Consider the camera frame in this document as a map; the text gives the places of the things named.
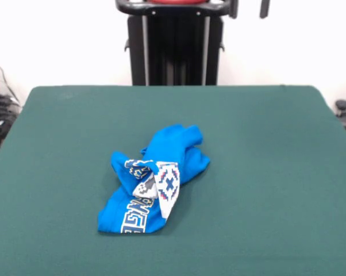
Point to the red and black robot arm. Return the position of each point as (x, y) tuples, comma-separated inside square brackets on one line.
[(176, 1)]

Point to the blue printed T-shirt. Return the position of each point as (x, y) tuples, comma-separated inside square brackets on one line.
[(173, 143)]

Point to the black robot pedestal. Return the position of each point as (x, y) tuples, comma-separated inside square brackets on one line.
[(176, 57)]

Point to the dark green table cloth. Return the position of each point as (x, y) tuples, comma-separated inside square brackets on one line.
[(262, 172)]

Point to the black office chair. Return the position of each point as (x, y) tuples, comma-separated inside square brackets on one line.
[(343, 105)]

